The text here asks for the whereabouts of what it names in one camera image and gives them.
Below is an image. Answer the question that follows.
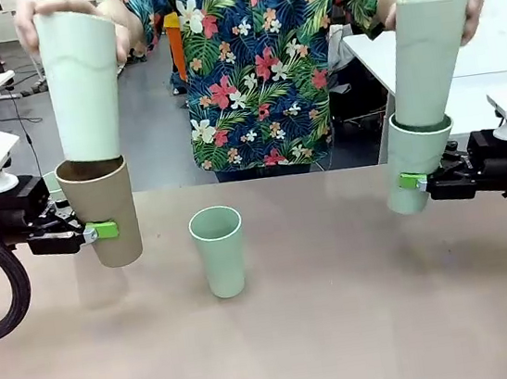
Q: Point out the person's right forearm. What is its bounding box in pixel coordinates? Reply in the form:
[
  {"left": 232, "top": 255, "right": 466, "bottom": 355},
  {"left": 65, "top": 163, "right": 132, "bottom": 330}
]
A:
[{"left": 95, "top": 0, "right": 149, "bottom": 63}]

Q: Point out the pale green plastic cup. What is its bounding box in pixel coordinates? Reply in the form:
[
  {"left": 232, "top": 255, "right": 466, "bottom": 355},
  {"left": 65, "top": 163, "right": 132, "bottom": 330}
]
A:
[
  {"left": 374, "top": 106, "right": 465, "bottom": 219},
  {"left": 40, "top": 170, "right": 67, "bottom": 205},
  {"left": 186, "top": 202, "right": 253, "bottom": 303},
  {"left": 32, "top": 3, "right": 134, "bottom": 169},
  {"left": 380, "top": 0, "right": 489, "bottom": 130}
]

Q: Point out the person's left forearm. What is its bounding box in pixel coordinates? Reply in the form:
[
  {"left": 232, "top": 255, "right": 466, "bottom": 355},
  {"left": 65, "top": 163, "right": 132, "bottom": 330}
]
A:
[{"left": 371, "top": 0, "right": 430, "bottom": 37}]

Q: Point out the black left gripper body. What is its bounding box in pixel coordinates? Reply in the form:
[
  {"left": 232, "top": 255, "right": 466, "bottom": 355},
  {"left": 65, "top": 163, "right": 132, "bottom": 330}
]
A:
[{"left": 0, "top": 171, "right": 65, "bottom": 260}]

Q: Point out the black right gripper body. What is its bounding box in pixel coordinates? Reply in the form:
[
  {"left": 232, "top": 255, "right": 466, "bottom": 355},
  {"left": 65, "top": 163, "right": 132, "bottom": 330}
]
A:
[{"left": 463, "top": 125, "right": 507, "bottom": 200}]

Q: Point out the white ribbed plastic basket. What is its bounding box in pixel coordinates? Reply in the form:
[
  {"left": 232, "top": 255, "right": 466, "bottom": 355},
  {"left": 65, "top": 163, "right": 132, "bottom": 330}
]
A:
[{"left": 444, "top": 15, "right": 507, "bottom": 79}]

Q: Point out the person in floral shirt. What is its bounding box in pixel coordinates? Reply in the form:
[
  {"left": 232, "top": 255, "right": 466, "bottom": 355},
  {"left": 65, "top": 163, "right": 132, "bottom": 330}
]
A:
[{"left": 109, "top": 0, "right": 424, "bottom": 196}]

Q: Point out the person's right hand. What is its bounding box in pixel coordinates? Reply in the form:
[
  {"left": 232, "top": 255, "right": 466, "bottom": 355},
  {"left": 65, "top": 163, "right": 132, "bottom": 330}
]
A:
[{"left": 11, "top": 0, "right": 136, "bottom": 79}]

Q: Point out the brown plastic cup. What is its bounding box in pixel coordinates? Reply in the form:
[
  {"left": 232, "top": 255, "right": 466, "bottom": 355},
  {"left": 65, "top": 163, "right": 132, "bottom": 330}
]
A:
[{"left": 53, "top": 151, "right": 146, "bottom": 274}]

